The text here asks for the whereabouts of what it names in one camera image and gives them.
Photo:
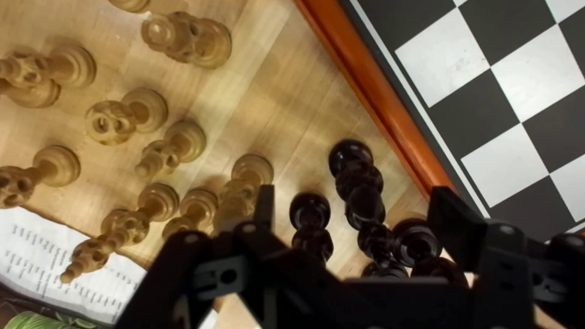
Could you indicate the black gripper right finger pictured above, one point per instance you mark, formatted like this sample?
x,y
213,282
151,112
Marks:
x,y
458,220

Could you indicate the light wooden chess piece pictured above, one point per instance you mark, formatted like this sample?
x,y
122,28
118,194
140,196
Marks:
x,y
149,207
176,143
195,207
131,4
83,262
195,39
56,70
48,167
131,112
248,180

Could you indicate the chessboard with orange frame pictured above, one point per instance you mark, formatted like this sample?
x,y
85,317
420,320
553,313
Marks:
x,y
518,92

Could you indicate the white printed paper sheet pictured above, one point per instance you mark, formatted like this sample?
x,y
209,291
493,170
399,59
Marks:
x,y
30,256

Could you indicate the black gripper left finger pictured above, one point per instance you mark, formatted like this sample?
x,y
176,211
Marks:
x,y
266,211

